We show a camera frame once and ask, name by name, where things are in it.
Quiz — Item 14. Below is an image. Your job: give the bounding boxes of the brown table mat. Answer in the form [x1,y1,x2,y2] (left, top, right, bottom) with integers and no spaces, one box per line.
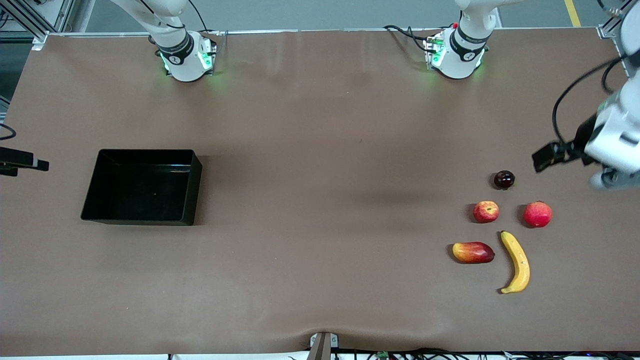
[0,27,640,357]

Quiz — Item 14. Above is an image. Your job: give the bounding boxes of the yellow banana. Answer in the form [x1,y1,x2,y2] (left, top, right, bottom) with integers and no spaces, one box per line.
[499,230,531,295]

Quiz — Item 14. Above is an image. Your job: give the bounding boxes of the red round peach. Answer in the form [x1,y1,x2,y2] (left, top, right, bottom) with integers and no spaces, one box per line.
[523,201,553,229]

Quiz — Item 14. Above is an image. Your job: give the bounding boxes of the black base cable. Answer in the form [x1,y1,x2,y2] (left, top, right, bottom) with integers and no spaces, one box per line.
[384,24,432,53]
[187,0,228,36]

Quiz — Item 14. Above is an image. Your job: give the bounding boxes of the black left base cable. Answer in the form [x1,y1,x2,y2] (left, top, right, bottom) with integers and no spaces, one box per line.
[384,24,432,53]

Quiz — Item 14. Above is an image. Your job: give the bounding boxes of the aluminium frame rails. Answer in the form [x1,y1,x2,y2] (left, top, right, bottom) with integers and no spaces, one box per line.
[0,0,76,51]

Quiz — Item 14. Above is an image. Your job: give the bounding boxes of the black rectangular plastic box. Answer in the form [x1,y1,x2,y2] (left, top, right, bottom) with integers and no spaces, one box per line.
[80,148,203,226]

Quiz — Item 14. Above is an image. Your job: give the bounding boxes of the red yellow mango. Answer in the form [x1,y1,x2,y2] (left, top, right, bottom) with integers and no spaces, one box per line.
[452,241,496,264]

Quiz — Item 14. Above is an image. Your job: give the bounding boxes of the black right base cable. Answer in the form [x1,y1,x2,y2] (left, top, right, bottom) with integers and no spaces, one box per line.
[187,0,228,36]

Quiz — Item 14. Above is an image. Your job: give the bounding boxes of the small red yellow apple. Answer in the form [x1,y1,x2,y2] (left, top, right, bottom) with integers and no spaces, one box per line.
[473,200,500,224]

